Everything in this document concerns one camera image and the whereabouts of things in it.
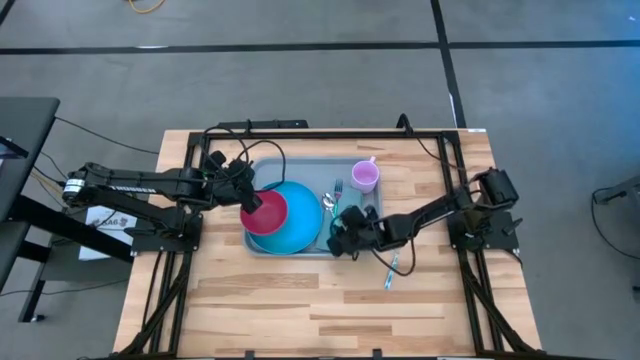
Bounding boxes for fork with teal handle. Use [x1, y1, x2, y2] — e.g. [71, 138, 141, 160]
[332, 177, 345, 217]

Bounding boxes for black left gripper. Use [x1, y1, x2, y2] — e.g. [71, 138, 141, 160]
[208, 150, 265, 216]

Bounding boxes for magenta bowl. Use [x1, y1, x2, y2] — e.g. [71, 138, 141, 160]
[239, 189, 290, 238]

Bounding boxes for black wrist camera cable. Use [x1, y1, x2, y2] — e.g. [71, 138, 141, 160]
[199, 125, 288, 194]

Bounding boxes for grey plastic tray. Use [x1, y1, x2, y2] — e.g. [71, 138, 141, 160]
[243, 156, 385, 259]

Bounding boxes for lilac plastic mug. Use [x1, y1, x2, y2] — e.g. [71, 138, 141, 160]
[350, 155, 382, 195]

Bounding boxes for black desk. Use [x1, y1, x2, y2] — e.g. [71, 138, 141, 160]
[0, 96, 134, 324]

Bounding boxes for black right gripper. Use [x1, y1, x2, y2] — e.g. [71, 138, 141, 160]
[326, 204, 387, 258]

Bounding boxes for black metal table frame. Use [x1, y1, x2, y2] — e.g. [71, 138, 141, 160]
[113, 128, 542, 360]

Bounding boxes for black stand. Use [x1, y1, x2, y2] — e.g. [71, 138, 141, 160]
[591, 173, 640, 207]

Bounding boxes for knife with teal handle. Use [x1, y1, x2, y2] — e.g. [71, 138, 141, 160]
[383, 249, 402, 292]

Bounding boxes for spoon with teal handle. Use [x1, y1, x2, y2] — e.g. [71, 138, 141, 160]
[320, 191, 338, 224]

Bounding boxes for white paper sheet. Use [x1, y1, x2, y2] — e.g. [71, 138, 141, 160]
[78, 206, 139, 262]

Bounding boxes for black power strip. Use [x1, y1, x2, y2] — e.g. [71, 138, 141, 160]
[216, 118, 310, 131]

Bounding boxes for yellow cable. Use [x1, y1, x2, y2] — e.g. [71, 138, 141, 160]
[128, 0, 167, 15]

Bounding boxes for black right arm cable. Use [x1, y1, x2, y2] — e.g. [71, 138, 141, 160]
[397, 113, 471, 176]

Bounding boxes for black floor cable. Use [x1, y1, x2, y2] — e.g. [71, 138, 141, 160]
[53, 115, 162, 156]

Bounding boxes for blue round plate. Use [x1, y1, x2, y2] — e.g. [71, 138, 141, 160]
[247, 180, 324, 257]

